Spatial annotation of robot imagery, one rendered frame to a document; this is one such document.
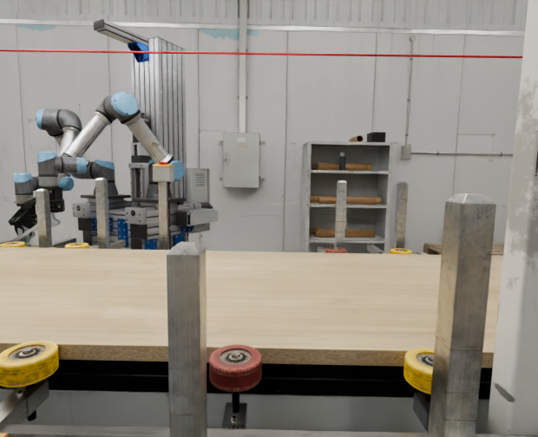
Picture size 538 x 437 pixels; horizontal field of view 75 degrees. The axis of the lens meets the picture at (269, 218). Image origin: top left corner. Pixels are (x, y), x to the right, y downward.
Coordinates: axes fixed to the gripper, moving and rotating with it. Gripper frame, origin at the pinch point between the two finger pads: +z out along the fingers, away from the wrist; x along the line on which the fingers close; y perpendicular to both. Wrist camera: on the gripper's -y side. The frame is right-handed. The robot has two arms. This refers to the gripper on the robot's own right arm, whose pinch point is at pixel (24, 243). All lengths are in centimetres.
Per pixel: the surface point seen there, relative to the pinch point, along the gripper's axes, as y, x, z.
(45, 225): -29.8, -30.7, -14.3
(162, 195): -30, -80, -27
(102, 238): -30, -54, -9
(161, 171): -31, -80, -37
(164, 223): -30, -81, -16
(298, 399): -117, -131, 1
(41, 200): -29.6, -29.5, -24.4
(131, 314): -107, -97, -9
